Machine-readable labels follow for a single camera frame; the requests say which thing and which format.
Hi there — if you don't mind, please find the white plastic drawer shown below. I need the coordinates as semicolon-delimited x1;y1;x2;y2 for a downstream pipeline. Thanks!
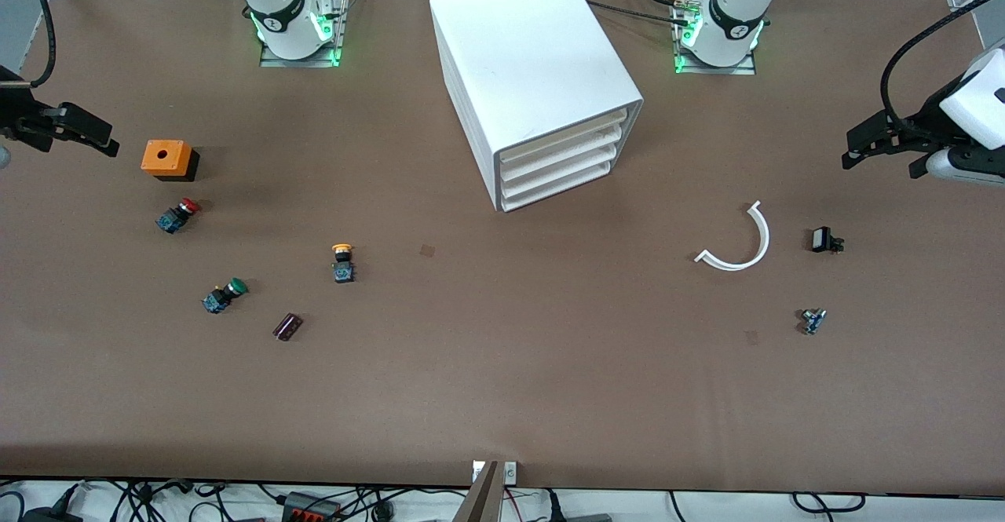
501;108;629;166
504;159;613;213
502;123;626;184
502;142;621;199

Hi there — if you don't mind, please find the white plastic drawer cabinet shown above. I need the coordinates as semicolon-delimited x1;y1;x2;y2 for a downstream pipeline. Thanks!
429;0;645;213

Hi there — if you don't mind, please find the orange box with hole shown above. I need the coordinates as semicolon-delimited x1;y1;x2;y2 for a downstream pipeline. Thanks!
141;140;200;183

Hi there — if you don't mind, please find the white curved plastic strip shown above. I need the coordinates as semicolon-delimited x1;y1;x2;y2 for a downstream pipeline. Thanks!
695;200;771;272

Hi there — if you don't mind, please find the black orange power device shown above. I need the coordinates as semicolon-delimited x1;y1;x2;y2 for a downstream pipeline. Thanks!
283;492;343;522

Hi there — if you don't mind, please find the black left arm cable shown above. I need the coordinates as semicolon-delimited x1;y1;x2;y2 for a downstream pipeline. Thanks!
879;0;1005;124

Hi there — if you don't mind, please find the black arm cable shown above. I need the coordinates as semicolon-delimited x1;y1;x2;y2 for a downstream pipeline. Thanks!
24;0;57;88
879;0;1005;124

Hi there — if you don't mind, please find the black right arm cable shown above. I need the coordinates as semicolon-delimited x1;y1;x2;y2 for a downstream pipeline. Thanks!
24;0;57;88

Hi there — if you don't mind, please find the red push button switch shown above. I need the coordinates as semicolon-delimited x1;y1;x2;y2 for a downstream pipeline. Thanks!
155;199;203;234

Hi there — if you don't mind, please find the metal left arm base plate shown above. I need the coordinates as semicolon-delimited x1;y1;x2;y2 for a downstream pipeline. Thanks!
674;0;757;76

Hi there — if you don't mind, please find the green push button switch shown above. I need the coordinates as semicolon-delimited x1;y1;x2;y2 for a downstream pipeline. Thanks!
202;277;250;315

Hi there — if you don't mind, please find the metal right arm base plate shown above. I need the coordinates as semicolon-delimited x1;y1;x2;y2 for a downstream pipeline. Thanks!
259;0;348;68

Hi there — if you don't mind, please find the black braided cable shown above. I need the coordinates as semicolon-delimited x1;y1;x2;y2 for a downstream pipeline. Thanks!
589;0;693;27

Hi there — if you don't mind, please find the black looped cable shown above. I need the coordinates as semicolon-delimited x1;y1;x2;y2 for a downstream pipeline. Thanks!
791;492;866;514

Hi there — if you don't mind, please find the brown wooden post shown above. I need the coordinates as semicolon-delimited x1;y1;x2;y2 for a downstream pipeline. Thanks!
454;461;503;522

